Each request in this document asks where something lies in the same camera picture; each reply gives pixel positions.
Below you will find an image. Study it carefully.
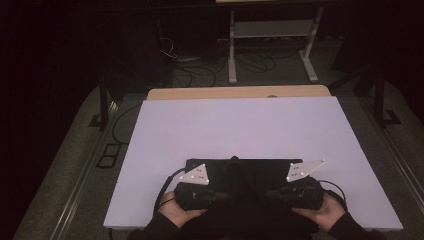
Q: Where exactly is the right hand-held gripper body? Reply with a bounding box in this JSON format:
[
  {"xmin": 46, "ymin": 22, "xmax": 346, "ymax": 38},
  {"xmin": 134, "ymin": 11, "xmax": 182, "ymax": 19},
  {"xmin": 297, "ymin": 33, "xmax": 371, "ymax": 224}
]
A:
[{"xmin": 282, "ymin": 158, "xmax": 327, "ymax": 211}]

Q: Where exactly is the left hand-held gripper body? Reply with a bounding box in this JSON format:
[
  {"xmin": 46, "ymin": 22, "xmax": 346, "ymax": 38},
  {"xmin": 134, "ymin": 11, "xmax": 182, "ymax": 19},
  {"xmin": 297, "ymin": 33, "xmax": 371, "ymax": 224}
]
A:
[{"xmin": 173, "ymin": 163, "xmax": 215, "ymax": 212}]

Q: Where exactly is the black tank top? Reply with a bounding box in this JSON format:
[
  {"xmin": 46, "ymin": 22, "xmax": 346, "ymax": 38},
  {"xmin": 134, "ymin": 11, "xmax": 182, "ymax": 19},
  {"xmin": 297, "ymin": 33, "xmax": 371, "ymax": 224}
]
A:
[{"xmin": 184, "ymin": 155, "xmax": 319, "ymax": 239}]

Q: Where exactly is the person's left hand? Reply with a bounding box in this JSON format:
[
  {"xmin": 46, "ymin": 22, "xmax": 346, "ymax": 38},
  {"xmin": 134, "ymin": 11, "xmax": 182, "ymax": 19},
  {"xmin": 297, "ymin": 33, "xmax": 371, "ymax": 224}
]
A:
[{"xmin": 157, "ymin": 191, "xmax": 208, "ymax": 229}]

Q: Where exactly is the person's right hand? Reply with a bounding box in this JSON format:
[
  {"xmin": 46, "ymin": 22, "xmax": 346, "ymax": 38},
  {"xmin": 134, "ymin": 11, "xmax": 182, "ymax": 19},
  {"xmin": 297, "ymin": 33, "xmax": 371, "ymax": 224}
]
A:
[{"xmin": 291, "ymin": 193, "xmax": 346, "ymax": 232}]

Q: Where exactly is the white table board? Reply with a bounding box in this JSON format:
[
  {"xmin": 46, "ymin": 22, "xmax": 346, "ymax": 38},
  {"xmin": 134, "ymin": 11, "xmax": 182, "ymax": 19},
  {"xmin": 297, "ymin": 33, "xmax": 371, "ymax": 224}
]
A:
[{"xmin": 103, "ymin": 96, "xmax": 404, "ymax": 231}]

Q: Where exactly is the black metal stand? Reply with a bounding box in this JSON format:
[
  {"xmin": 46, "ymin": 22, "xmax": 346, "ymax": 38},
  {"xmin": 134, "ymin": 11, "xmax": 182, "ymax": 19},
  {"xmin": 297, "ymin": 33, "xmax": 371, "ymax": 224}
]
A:
[
  {"xmin": 89, "ymin": 73, "xmax": 119, "ymax": 131},
  {"xmin": 328, "ymin": 64, "xmax": 403, "ymax": 129}
]

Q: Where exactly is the left hand-held gripper cable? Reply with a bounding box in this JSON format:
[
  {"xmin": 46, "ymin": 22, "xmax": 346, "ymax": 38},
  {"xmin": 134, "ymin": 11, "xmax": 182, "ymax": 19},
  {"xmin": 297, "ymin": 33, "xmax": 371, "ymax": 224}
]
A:
[{"xmin": 153, "ymin": 167, "xmax": 186, "ymax": 214}]

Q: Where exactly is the hand-held gripper cable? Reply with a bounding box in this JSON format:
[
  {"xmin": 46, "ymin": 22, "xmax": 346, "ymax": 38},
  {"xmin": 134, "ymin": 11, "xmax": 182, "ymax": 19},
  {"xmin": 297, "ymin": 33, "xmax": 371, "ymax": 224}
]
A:
[
  {"xmin": 316, "ymin": 179, "xmax": 348, "ymax": 211},
  {"xmin": 153, "ymin": 167, "xmax": 186, "ymax": 214}
]

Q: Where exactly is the right hand-held gripper cable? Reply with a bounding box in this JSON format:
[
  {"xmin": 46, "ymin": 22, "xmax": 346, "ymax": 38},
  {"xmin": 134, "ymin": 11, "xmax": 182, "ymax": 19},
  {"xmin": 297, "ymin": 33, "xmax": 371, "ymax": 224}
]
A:
[{"xmin": 316, "ymin": 179, "xmax": 348, "ymax": 211}]

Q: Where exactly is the aluminium floor rail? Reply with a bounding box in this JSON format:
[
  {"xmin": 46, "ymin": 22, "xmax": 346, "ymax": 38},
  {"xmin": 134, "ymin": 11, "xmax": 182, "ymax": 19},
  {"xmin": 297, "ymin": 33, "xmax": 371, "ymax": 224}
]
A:
[
  {"xmin": 49, "ymin": 99, "xmax": 118, "ymax": 240},
  {"xmin": 361, "ymin": 99, "xmax": 424, "ymax": 214}
]

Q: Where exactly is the black floor cable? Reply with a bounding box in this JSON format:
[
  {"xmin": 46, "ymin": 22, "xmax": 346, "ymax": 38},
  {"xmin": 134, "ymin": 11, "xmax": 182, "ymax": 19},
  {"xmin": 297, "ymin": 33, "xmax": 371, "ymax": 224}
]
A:
[{"xmin": 111, "ymin": 103, "xmax": 143, "ymax": 146}]

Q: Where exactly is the tangle of black floor cables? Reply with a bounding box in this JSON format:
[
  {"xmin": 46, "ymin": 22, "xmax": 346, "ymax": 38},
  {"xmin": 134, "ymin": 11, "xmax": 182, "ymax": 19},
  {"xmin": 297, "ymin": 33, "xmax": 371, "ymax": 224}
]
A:
[{"xmin": 173, "ymin": 49, "xmax": 278, "ymax": 88}]

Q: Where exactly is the white cable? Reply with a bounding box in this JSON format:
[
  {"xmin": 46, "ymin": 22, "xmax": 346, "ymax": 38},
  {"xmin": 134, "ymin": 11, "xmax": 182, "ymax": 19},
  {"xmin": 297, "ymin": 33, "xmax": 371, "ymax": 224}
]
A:
[{"xmin": 159, "ymin": 36, "xmax": 178, "ymax": 60}]

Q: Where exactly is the grey metal desk frame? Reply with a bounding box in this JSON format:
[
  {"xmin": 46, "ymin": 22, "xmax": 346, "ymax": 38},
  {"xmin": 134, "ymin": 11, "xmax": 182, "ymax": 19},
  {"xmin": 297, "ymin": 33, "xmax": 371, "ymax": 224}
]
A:
[{"xmin": 228, "ymin": 6, "xmax": 325, "ymax": 85}]

